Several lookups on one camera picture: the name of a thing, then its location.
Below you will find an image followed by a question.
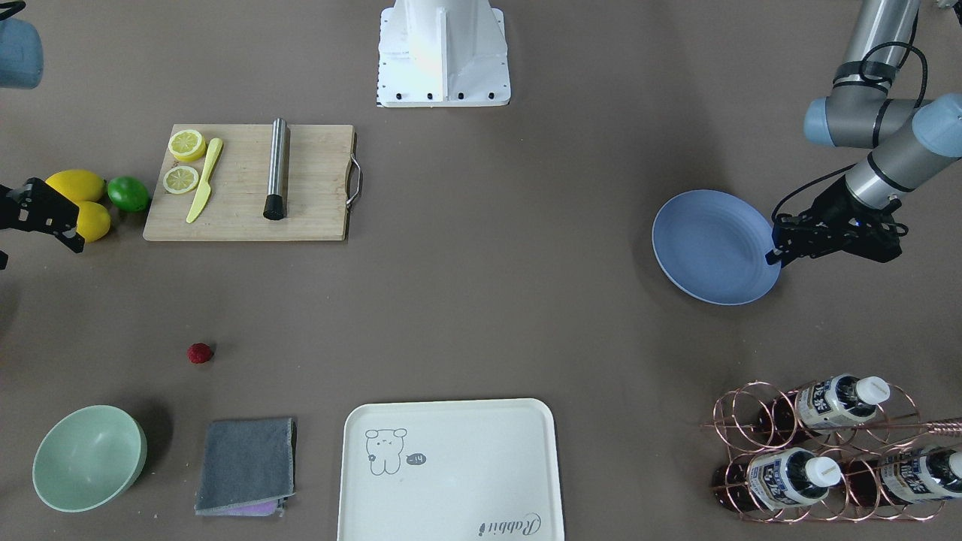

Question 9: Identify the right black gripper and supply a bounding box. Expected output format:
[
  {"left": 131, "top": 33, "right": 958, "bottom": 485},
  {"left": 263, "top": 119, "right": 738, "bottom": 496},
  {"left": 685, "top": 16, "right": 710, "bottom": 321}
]
[{"left": 1, "top": 178, "right": 86, "bottom": 254}]

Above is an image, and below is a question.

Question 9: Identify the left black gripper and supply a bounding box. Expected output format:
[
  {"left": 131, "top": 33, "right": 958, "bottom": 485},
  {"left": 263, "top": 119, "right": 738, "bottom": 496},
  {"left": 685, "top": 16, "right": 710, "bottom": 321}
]
[{"left": 765, "top": 177, "right": 908, "bottom": 267}]

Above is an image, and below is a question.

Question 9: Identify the blue round plate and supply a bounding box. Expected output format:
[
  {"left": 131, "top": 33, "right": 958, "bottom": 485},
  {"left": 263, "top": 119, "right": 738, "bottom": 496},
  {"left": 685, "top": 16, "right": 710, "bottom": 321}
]
[{"left": 652, "top": 189, "right": 781, "bottom": 306}]

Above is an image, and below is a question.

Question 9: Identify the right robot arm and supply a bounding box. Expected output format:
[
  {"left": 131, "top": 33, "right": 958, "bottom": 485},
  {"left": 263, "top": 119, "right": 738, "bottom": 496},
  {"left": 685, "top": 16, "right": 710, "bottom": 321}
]
[{"left": 1, "top": 1, "right": 85, "bottom": 253}]

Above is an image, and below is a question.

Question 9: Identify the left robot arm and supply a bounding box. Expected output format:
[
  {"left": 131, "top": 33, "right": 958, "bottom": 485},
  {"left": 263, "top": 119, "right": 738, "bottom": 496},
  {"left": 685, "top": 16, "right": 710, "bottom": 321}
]
[{"left": 766, "top": 1, "right": 961, "bottom": 267}]

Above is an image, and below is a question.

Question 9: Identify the red strawberry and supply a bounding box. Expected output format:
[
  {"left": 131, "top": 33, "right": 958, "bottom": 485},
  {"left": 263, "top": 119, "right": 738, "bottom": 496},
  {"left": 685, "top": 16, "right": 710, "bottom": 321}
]
[{"left": 186, "top": 343, "right": 214, "bottom": 365}]

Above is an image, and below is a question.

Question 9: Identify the lower whole lemon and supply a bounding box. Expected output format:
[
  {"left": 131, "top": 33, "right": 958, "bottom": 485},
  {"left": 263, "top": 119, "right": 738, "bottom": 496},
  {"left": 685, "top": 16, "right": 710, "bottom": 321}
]
[{"left": 76, "top": 201, "right": 111, "bottom": 243}]

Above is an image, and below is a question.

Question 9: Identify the whole lemon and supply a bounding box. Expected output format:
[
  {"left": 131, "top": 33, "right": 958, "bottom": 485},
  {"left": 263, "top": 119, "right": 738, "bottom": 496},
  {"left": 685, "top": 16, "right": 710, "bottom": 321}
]
[
  {"left": 45, "top": 169, "right": 106, "bottom": 203},
  {"left": 76, "top": 201, "right": 111, "bottom": 243}
]

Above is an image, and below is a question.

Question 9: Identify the upper whole lemon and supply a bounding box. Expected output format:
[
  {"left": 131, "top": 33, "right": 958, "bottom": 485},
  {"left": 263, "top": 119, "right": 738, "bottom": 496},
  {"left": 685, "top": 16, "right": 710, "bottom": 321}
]
[{"left": 45, "top": 169, "right": 106, "bottom": 203}]

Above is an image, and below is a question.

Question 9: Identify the green lime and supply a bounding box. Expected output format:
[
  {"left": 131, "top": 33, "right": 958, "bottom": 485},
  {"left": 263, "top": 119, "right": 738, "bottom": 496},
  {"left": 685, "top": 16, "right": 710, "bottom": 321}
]
[{"left": 106, "top": 176, "right": 150, "bottom": 213}]

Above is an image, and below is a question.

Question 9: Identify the lower lemon half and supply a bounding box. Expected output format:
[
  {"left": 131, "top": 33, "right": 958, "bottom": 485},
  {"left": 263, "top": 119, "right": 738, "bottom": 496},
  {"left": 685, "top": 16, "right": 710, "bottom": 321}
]
[{"left": 162, "top": 165, "right": 200, "bottom": 195}]

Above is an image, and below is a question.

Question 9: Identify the lemon half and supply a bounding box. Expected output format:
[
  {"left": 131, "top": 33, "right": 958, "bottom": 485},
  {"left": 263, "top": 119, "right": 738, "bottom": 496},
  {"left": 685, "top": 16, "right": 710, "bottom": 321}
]
[
  {"left": 166, "top": 128, "right": 207, "bottom": 163},
  {"left": 162, "top": 165, "right": 200, "bottom": 195}
]

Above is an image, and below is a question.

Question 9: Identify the yellow plastic knife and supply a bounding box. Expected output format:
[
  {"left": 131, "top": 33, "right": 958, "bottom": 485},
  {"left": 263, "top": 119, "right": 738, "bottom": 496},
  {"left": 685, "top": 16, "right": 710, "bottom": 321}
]
[{"left": 185, "top": 138, "right": 224, "bottom": 225}]

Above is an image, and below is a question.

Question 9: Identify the upper lemon half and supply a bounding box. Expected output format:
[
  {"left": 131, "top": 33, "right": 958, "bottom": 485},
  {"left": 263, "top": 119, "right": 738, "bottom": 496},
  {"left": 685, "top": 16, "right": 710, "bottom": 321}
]
[{"left": 166, "top": 128, "right": 207, "bottom": 163}]

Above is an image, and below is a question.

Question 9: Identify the rear tea bottle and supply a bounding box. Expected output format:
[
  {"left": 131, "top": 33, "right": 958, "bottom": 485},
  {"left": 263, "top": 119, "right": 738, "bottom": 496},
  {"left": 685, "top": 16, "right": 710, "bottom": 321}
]
[
  {"left": 755, "top": 374, "right": 892, "bottom": 445},
  {"left": 844, "top": 446, "right": 961, "bottom": 507}
]

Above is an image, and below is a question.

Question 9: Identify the tea bottle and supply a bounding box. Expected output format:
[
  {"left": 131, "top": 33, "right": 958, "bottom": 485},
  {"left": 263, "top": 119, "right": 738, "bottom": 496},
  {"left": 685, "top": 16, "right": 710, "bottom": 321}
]
[
  {"left": 711, "top": 446, "right": 843, "bottom": 513},
  {"left": 755, "top": 374, "right": 892, "bottom": 445},
  {"left": 844, "top": 446, "right": 961, "bottom": 507}
]

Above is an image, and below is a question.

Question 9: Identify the steel muddler black tip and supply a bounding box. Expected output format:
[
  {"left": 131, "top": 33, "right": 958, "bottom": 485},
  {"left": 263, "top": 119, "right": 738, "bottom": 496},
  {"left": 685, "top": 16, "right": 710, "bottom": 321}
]
[{"left": 262, "top": 117, "right": 289, "bottom": 220}]

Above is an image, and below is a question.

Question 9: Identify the green bowl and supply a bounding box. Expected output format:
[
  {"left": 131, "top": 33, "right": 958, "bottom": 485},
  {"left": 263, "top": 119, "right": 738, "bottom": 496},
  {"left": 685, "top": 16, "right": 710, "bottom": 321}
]
[{"left": 32, "top": 405, "right": 147, "bottom": 513}]

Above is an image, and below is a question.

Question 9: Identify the front tea bottle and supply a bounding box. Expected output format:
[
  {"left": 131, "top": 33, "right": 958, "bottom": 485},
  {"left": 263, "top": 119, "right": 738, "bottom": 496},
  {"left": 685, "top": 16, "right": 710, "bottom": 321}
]
[{"left": 711, "top": 446, "right": 843, "bottom": 513}]

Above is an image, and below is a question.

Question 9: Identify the wooden cutting board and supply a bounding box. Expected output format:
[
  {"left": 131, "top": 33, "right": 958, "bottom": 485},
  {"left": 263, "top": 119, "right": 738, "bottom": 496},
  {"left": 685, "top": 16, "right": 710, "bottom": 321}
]
[{"left": 142, "top": 124, "right": 358, "bottom": 242}]

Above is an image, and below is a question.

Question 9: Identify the grey folded cloth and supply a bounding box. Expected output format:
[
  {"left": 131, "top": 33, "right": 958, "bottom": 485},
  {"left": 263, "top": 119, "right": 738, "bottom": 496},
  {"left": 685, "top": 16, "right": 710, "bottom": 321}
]
[{"left": 195, "top": 417, "right": 296, "bottom": 517}]

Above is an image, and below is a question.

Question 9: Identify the purple cloth under grey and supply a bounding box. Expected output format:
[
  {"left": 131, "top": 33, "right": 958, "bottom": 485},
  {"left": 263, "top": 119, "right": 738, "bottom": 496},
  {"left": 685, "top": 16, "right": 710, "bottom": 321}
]
[{"left": 224, "top": 499, "right": 286, "bottom": 517}]

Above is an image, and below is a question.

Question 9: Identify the cream rabbit tray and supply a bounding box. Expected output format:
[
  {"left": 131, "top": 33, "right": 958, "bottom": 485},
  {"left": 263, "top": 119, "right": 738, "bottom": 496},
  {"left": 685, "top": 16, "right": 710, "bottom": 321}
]
[{"left": 337, "top": 398, "right": 566, "bottom": 540}]

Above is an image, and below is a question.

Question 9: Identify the copper wire bottle rack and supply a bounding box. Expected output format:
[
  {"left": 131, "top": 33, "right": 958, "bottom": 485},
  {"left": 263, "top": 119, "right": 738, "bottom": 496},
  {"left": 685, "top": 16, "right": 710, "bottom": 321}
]
[{"left": 705, "top": 381, "right": 960, "bottom": 524}]

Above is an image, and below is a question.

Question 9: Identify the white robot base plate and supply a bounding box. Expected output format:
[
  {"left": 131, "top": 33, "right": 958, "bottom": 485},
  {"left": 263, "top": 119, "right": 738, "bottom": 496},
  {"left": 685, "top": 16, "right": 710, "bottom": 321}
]
[{"left": 376, "top": 1, "right": 512, "bottom": 107}]

